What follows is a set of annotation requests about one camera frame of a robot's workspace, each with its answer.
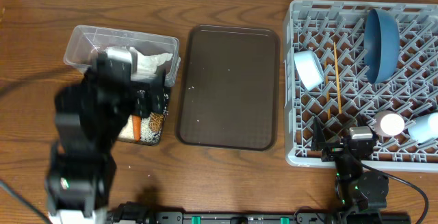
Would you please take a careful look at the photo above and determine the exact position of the light blue bowl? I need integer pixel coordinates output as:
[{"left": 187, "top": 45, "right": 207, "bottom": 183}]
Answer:
[{"left": 294, "top": 51, "right": 324, "bottom": 90}]

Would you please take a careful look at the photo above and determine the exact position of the wooden chopstick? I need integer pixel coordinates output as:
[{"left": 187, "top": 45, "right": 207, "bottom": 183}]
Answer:
[
  {"left": 324, "top": 60, "right": 331, "bottom": 120},
  {"left": 333, "top": 42, "right": 342, "bottom": 114}
]

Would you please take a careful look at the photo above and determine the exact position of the black waste tray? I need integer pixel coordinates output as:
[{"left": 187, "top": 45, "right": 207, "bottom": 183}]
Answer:
[{"left": 116, "top": 86, "right": 171, "bottom": 147}]

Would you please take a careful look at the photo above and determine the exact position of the white tissue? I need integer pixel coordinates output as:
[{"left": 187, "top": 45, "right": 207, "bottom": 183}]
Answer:
[{"left": 129, "top": 47, "right": 173, "bottom": 77}]

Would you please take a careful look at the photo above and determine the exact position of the dark blue plate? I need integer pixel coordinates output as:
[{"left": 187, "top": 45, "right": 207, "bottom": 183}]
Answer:
[{"left": 364, "top": 9, "right": 400, "bottom": 84}]

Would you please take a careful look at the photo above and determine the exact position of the brown mushroom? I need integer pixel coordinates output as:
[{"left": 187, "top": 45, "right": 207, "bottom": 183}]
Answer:
[{"left": 149, "top": 112, "right": 164, "bottom": 133}]

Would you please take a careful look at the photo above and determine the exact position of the clear plastic bin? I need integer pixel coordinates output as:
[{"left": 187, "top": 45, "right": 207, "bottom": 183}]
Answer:
[{"left": 64, "top": 25, "right": 181, "bottom": 87}]

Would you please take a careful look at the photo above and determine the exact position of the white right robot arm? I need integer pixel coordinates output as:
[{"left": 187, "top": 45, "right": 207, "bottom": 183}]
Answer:
[{"left": 311, "top": 117, "right": 389, "bottom": 223}]

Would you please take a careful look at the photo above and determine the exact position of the grey dishwasher rack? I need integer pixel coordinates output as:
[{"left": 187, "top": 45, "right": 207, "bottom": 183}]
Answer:
[{"left": 283, "top": 0, "right": 437, "bottom": 168}]

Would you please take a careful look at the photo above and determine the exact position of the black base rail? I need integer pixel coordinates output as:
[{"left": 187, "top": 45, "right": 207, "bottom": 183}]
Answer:
[{"left": 105, "top": 212, "right": 331, "bottom": 224}]

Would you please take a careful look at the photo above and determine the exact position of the light blue cup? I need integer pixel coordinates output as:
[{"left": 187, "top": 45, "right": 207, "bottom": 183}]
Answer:
[{"left": 408, "top": 112, "right": 437, "bottom": 143}]

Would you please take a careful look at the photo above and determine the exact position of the white rice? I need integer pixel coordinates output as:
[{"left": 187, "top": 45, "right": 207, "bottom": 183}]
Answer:
[{"left": 118, "top": 93, "right": 170, "bottom": 145}]

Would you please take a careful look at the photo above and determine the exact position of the pink cup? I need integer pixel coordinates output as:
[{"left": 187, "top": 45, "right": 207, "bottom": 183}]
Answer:
[{"left": 373, "top": 110, "right": 405, "bottom": 137}]

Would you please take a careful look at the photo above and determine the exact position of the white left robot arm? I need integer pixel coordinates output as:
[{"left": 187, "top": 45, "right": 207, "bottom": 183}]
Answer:
[{"left": 45, "top": 53, "right": 202, "bottom": 223}]

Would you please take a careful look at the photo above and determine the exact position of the brown serving tray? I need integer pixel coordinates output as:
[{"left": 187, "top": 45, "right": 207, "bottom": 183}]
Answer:
[{"left": 175, "top": 25, "right": 280, "bottom": 151}]

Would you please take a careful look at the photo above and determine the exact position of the orange carrot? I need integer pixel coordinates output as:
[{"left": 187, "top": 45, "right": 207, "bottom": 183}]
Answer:
[{"left": 131, "top": 115, "right": 141, "bottom": 141}]

